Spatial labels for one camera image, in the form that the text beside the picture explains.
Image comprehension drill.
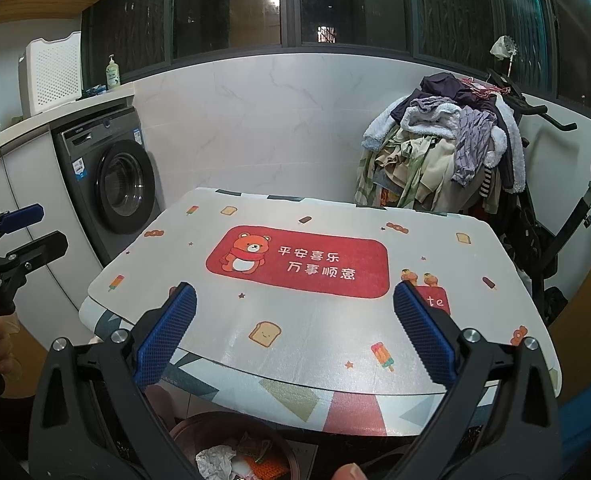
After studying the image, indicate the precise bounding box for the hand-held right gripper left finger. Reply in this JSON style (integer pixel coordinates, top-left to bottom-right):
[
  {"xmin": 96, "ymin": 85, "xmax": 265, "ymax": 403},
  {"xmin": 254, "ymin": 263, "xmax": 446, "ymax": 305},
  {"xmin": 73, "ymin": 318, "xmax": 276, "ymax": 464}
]
[{"xmin": 28, "ymin": 282, "xmax": 199, "ymax": 480}]

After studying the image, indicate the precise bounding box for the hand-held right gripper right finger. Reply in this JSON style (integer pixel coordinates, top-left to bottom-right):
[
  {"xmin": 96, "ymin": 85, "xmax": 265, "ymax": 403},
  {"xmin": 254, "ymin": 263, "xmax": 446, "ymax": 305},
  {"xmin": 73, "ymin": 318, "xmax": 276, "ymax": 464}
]
[{"xmin": 393, "ymin": 280, "xmax": 561, "ymax": 480}]

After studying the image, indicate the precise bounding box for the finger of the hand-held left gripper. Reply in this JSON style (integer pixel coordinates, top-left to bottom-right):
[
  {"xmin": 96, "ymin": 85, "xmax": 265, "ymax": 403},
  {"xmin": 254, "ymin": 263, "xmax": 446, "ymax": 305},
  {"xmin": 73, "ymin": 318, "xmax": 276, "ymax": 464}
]
[
  {"xmin": 0, "ymin": 231, "xmax": 70, "ymax": 291},
  {"xmin": 0, "ymin": 203, "xmax": 45, "ymax": 243}
]

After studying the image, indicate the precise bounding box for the brown round bin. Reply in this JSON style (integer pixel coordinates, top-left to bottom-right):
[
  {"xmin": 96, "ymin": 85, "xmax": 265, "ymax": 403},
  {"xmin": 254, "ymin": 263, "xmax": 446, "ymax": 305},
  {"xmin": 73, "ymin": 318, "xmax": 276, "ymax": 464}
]
[{"xmin": 168, "ymin": 411, "xmax": 326, "ymax": 480}]

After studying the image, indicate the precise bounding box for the white paper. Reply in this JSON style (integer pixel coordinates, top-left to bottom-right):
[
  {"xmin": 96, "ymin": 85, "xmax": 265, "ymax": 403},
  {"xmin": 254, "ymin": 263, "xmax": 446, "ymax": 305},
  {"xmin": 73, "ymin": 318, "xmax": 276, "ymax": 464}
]
[{"xmin": 196, "ymin": 444, "xmax": 239, "ymax": 480}]

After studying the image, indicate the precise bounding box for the orange foam net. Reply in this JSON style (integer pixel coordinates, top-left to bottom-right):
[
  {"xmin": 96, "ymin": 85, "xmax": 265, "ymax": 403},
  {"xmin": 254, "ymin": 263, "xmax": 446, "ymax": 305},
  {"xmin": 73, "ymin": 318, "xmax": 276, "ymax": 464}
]
[{"xmin": 248, "ymin": 455, "xmax": 291, "ymax": 480}]

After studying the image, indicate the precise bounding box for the person's right hand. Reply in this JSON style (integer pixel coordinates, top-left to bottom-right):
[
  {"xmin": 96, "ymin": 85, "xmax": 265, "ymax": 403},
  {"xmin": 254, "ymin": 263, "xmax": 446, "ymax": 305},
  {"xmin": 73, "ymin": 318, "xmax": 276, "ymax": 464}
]
[{"xmin": 334, "ymin": 464, "xmax": 371, "ymax": 480}]

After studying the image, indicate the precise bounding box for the white counter cabinet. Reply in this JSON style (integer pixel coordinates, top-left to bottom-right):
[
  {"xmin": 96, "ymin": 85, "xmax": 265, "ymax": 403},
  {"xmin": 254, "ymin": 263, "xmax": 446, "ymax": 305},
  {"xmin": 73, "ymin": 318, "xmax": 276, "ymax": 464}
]
[{"xmin": 0, "ymin": 87, "xmax": 136, "ymax": 356}]

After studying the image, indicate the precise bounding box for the grey front-load washing machine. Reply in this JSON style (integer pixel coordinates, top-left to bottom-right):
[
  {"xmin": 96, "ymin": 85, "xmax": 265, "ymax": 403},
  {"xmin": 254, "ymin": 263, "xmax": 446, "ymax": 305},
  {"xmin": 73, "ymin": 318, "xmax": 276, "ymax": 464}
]
[{"xmin": 52, "ymin": 106, "xmax": 164, "ymax": 266}]

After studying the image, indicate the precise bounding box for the printed bear table mat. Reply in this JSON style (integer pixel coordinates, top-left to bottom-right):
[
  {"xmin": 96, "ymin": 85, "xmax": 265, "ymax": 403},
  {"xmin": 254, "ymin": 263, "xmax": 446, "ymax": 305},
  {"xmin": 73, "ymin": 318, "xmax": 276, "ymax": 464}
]
[{"xmin": 86, "ymin": 187, "xmax": 561, "ymax": 398}]

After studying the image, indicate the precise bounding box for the white perforated basket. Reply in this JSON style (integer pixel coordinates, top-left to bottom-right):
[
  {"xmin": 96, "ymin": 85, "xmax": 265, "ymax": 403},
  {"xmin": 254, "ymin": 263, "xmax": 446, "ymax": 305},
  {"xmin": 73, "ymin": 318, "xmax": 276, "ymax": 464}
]
[{"xmin": 18, "ymin": 31, "xmax": 83, "ymax": 117}]

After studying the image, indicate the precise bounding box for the pile of clothes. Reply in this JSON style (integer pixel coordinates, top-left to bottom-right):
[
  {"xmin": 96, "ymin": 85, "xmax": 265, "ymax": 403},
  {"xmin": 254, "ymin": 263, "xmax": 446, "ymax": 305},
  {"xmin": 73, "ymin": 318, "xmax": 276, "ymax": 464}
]
[{"xmin": 354, "ymin": 72, "xmax": 529, "ymax": 211}]

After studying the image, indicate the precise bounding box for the black exercise bike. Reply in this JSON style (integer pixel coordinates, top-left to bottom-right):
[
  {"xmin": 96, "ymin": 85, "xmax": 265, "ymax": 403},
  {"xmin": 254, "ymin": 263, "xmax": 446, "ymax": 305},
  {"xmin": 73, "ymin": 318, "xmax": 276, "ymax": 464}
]
[{"xmin": 485, "ymin": 35, "xmax": 591, "ymax": 326}]

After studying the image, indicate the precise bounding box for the dark framed window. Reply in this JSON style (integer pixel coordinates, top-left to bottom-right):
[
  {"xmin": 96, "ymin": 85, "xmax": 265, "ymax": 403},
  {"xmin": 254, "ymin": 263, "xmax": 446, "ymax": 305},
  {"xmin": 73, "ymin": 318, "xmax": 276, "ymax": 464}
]
[{"xmin": 83, "ymin": 0, "xmax": 591, "ymax": 131}]

